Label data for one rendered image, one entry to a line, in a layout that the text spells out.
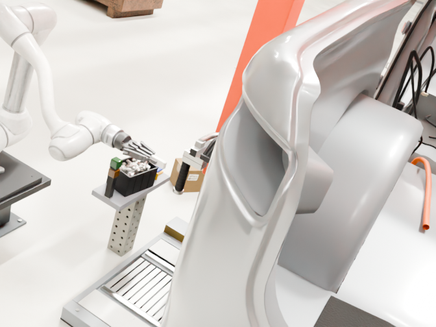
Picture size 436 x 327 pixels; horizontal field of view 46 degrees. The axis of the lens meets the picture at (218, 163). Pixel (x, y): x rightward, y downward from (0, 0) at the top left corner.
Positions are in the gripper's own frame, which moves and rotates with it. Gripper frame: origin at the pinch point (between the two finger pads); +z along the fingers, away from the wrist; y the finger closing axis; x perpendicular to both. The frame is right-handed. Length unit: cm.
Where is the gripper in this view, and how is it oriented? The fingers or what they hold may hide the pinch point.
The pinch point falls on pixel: (158, 161)
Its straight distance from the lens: 209.3
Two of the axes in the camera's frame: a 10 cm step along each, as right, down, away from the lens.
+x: 2.9, -8.4, -4.7
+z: 8.4, 4.6, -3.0
